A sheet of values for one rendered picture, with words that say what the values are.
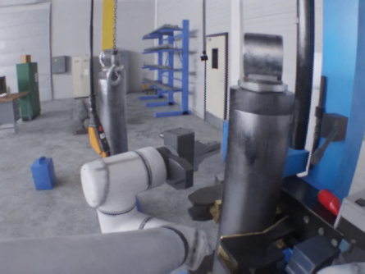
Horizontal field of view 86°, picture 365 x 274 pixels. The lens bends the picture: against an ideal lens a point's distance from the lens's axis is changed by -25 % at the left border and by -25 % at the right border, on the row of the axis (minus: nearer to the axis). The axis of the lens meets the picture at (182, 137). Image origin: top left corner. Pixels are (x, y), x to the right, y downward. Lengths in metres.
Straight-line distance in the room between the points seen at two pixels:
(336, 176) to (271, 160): 0.42
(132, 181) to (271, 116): 0.42
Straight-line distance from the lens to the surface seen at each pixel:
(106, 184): 0.45
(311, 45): 1.11
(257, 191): 0.79
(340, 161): 1.07
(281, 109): 0.72
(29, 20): 11.90
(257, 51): 0.72
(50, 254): 0.21
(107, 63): 1.90
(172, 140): 0.54
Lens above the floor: 1.56
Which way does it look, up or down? 18 degrees down
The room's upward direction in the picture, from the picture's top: straight up
